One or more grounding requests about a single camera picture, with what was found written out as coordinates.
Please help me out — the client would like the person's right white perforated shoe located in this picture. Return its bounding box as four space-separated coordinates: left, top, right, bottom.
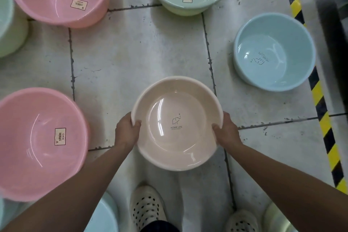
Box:
225 210 260 232

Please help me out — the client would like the person's left white perforated shoe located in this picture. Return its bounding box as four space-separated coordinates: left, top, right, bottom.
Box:
130 185 167 232

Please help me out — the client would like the yellow black hazard tape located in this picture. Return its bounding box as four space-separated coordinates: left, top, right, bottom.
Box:
285 0 348 195

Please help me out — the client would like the light blue plastic basin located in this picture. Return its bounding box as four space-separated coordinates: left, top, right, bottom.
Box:
83 192 119 232
233 12 316 92

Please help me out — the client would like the beige plastic basin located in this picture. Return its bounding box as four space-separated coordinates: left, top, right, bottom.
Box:
131 76 224 172

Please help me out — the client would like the person's right forearm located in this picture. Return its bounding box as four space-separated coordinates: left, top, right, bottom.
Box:
224 142 348 232

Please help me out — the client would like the person's left hand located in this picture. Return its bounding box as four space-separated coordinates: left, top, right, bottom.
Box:
114 112 142 150

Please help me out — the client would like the person's left forearm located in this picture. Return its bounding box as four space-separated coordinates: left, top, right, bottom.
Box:
0 142 135 232

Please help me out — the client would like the person's dark trouser leg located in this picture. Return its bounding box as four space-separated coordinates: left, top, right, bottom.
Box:
140 220 180 232

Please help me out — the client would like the person's right hand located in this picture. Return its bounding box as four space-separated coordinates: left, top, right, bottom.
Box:
212 111 243 149

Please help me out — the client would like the person's white perforated shoe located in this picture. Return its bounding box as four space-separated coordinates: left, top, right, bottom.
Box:
225 210 260 232
130 185 167 232

